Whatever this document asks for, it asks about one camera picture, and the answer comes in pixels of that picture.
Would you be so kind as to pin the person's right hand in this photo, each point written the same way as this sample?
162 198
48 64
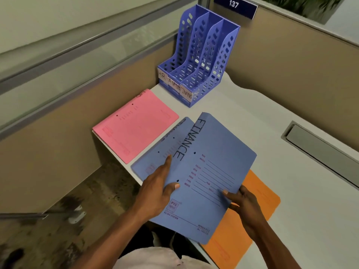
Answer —
246 211

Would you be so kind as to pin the person's left hand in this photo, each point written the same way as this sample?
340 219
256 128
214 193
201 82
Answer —
153 193

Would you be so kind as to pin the person's left thumb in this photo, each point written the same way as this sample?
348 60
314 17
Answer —
173 188

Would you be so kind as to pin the person's right thumb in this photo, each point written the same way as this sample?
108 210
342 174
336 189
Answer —
230 195

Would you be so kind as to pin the blue paper file folder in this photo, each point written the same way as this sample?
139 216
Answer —
206 176
157 156

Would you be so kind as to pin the person's right forearm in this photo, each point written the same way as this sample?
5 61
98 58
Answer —
273 246

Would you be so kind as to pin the person's left forearm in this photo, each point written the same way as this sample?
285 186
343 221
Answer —
106 240

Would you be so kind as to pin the orange paper file folder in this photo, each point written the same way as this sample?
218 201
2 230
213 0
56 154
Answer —
241 224

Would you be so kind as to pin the pink paper file folder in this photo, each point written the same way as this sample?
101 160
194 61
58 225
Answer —
134 126

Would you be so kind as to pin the person's white clothing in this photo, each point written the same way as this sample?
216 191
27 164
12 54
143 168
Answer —
148 259

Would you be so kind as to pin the white paper label strip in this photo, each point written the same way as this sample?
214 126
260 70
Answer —
175 85

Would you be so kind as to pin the grey chair base with castor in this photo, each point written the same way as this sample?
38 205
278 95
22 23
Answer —
56 214

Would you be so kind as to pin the blue plastic magazine file rack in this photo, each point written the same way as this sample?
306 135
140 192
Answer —
200 55

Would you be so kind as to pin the beige cubicle divider panel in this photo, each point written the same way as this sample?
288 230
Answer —
294 69

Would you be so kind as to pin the dark blue number sign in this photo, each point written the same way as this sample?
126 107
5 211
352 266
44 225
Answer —
235 5

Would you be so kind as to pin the green plant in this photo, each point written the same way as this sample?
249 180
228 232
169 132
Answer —
301 5

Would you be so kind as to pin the glass partition with metal frame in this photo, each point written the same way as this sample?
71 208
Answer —
70 44

